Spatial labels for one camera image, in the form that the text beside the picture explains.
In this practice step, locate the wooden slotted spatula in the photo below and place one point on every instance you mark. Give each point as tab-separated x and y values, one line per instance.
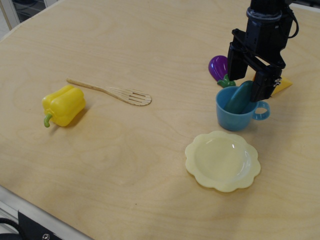
129	96

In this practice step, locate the black corner bracket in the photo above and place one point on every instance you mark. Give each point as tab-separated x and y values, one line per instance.
35	231

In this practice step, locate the green toy cucumber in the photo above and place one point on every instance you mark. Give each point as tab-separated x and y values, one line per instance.
240	98

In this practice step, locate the blue plastic cup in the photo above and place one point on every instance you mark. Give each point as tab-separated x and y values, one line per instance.
258	111

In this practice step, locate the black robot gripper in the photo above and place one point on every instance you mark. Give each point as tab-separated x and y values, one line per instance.
265	37

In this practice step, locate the yellow toy bell pepper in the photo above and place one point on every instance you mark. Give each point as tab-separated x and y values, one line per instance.
62	106

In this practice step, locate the orange toy cheese wedge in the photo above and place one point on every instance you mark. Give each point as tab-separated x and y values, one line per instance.
285	83

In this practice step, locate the purple toy eggplant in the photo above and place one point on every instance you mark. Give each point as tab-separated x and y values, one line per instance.
218	68

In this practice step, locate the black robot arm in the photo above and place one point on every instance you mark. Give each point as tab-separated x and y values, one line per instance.
272	7

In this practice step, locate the aluminium table frame rail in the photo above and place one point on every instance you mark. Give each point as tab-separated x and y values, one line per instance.
11	204

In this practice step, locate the pale yellow scalloped plate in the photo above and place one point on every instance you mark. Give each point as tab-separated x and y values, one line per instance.
222	161

